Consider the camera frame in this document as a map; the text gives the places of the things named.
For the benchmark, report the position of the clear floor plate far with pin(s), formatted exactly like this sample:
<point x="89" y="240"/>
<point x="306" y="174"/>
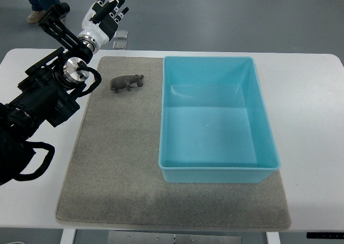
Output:
<point x="121" y="34"/>

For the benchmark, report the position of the clear floor plate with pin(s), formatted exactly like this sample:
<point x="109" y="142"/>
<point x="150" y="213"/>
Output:
<point x="119" y="44"/>
<point x="121" y="34"/>

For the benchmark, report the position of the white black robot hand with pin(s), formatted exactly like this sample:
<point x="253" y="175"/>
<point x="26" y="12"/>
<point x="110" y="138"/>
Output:
<point x="101" y="21"/>

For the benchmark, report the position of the metal table crossbar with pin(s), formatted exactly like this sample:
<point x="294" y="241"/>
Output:
<point x="142" y="237"/>

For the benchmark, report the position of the black table control panel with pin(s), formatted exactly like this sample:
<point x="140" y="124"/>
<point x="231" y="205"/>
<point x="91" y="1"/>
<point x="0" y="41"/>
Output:
<point x="325" y="235"/>

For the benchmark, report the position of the clear floor plate near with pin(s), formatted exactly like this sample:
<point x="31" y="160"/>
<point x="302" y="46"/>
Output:
<point x="119" y="44"/>

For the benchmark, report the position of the brown toy hippo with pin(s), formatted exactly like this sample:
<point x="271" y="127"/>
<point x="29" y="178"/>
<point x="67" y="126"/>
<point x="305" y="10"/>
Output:
<point x="125" y="82"/>

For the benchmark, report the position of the grey felt mat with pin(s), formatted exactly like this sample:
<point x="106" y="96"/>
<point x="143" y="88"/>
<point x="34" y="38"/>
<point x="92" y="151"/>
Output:
<point x="114" y="178"/>

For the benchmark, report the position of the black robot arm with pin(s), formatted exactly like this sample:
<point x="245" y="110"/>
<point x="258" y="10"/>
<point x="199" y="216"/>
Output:
<point x="49" y="93"/>

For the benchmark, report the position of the blue plastic box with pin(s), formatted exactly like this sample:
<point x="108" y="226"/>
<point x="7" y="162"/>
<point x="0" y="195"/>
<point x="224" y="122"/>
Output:
<point x="214" y="123"/>

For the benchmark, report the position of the beige shoe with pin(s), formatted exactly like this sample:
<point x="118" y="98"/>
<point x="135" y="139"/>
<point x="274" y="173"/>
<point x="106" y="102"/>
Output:
<point x="35" y="16"/>

